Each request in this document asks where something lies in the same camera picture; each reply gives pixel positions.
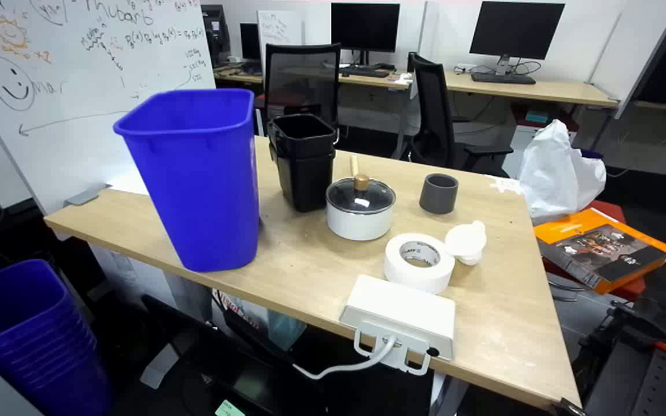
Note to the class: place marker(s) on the white tape roll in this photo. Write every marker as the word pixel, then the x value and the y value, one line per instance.
pixel 396 269

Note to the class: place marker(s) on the black landfill bin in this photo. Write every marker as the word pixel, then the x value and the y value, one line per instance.
pixel 305 178

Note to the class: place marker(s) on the blue paper recycling bin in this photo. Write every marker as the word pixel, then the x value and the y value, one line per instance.
pixel 196 192

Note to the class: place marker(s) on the white pot with glass lid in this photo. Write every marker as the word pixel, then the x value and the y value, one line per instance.
pixel 359 223

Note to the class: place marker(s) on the grey cup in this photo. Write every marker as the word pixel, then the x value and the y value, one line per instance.
pixel 438 199

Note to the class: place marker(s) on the white power socket box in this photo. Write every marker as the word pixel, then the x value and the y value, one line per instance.
pixel 403 313

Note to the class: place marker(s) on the black mesh office chair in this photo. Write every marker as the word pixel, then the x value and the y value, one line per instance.
pixel 302 78

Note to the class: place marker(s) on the black solid-back office chair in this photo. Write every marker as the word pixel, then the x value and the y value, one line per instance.
pixel 434 116

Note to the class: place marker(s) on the small white plastic bottle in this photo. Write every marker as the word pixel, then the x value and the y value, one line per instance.
pixel 469 243

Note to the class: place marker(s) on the black keyboard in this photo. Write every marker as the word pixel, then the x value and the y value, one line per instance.
pixel 366 70
pixel 504 78

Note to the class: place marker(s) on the black computer monitor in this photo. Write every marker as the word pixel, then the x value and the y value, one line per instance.
pixel 364 26

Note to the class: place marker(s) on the small dark monitor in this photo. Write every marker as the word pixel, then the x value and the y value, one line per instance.
pixel 250 39

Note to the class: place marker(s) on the small white note board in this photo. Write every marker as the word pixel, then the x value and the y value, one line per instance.
pixel 278 26

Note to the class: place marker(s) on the white plastic bag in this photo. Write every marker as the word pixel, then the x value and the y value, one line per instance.
pixel 556 175

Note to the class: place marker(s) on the grey whiteboard eraser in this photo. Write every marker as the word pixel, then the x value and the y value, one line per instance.
pixel 87 195

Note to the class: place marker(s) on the black monitor on silver stand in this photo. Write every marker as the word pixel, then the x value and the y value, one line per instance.
pixel 515 28

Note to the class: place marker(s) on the long wooden office desk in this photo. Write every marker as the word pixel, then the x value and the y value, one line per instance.
pixel 566 94

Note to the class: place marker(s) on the orange book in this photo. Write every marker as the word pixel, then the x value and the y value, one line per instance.
pixel 603 251

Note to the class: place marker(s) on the whiteboard with smiley drawing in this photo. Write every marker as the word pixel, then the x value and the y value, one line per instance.
pixel 56 116

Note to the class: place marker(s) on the stack of blue bins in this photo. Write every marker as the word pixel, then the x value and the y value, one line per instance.
pixel 21 332

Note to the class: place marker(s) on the black metal mount frame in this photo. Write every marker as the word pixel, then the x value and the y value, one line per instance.
pixel 641 384

